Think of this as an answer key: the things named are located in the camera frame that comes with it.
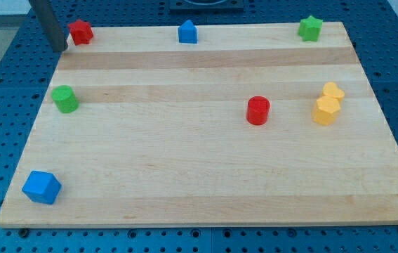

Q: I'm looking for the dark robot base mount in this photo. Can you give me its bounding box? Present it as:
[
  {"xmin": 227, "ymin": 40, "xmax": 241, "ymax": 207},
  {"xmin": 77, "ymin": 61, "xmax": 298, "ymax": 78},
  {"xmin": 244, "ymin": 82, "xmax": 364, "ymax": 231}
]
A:
[{"xmin": 168, "ymin": 0, "xmax": 244, "ymax": 13}]

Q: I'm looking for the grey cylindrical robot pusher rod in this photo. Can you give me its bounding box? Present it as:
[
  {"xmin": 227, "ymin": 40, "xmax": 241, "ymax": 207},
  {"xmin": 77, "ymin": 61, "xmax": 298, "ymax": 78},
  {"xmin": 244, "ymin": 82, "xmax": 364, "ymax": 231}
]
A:
[{"xmin": 29, "ymin": 0, "xmax": 68, "ymax": 53}]

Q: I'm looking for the red star block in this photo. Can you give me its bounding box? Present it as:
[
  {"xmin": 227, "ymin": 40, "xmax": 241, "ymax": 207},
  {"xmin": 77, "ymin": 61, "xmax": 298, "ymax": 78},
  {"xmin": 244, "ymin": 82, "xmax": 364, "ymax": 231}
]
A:
[{"xmin": 68, "ymin": 19, "xmax": 93, "ymax": 46}]

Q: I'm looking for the blue cube block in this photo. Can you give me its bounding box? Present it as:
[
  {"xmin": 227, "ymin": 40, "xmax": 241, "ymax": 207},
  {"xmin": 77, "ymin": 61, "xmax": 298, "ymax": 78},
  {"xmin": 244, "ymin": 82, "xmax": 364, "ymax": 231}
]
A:
[{"xmin": 22, "ymin": 171, "xmax": 62, "ymax": 205}]

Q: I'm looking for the yellow heart block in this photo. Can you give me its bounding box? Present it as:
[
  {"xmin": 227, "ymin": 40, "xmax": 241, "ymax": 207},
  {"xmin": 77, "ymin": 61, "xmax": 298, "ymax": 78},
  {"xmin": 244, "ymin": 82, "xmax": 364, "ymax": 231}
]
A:
[{"xmin": 321, "ymin": 82, "xmax": 345, "ymax": 103}]

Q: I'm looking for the blue pentagon house block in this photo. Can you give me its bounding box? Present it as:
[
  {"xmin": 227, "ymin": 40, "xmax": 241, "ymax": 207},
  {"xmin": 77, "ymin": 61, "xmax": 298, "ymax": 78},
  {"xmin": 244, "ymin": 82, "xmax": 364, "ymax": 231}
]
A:
[{"xmin": 178, "ymin": 20, "xmax": 198, "ymax": 44}]

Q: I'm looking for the green star block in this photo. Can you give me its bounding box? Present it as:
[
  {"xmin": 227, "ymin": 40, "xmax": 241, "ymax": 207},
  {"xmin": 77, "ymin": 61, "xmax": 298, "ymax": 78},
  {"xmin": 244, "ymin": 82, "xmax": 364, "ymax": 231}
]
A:
[{"xmin": 298, "ymin": 15, "xmax": 324, "ymax": 42}]

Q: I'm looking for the green cylinder block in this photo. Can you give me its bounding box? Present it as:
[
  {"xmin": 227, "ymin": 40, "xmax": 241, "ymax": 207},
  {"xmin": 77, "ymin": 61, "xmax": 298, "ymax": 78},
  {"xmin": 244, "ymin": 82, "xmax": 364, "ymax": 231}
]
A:
[{"xmin": 51, "ymin": 85, "xmax": 79, "ymax": 113}]

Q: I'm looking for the red cylinder block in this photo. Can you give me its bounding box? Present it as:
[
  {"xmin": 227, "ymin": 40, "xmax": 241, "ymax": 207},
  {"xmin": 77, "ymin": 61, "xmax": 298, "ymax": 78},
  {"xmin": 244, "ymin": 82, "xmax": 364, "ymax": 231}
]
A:
[{"xmin": 246, "ymin": 96, "xmax": 270, "ymax": 125}]

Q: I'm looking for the yellow hexagon block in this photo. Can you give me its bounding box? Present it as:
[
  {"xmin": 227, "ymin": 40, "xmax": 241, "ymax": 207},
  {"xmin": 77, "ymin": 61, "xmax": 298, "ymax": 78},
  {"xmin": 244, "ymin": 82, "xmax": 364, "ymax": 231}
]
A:
[{"xmin": 312, "ymin": 96, "xmax": 341, "ymax": 126}]

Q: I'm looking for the light wooden board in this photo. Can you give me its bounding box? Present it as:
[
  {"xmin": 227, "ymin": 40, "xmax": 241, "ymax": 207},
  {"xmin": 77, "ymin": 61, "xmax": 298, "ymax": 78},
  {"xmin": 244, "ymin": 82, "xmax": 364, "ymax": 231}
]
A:
[{"xmin": 0, "ymin": 22, "xmax": 398, "ymax": 228}]

